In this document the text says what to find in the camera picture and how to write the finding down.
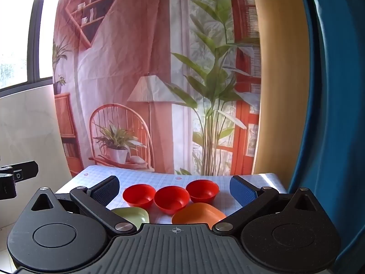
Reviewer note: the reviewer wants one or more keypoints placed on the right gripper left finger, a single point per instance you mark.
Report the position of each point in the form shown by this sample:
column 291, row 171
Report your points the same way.
column 93, row 201

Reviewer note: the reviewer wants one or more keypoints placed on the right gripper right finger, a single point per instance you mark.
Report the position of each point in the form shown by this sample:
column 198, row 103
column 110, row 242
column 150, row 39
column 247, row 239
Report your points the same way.
column 252, row 200

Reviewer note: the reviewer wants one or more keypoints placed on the red bowl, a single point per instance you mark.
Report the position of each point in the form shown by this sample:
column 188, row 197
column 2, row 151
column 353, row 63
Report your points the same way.
column 171, row 199
column 139, row 195
column 202, row 191

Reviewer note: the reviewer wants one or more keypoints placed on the green plastic plate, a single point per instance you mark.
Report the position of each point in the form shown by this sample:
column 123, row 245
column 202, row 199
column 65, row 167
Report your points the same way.
column 135, row 215

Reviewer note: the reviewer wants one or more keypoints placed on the orange plastic plate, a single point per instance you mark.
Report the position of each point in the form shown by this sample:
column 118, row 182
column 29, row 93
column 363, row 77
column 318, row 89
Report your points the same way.
column 198, row 213

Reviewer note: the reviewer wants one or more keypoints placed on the white marble board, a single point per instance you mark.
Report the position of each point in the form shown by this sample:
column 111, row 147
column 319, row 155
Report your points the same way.
column 30, row 132

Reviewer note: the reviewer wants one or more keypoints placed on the blue plaid tablecloth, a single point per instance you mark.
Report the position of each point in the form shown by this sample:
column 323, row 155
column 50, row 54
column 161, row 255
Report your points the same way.
column 223, row 201

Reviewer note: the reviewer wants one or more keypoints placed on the blue curtain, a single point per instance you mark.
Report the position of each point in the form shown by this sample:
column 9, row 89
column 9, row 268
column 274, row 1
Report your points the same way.
column 331, row 157

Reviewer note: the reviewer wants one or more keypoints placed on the yellow wooden panel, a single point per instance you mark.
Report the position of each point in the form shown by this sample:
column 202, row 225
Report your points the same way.
column 285, row 61

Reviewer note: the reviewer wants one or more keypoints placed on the printed room backdrop cloth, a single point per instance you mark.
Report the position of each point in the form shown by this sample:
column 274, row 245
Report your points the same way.
column 171, row 86

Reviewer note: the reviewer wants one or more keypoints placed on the window frame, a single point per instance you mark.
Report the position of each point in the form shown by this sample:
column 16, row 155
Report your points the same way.
column 32, row 64

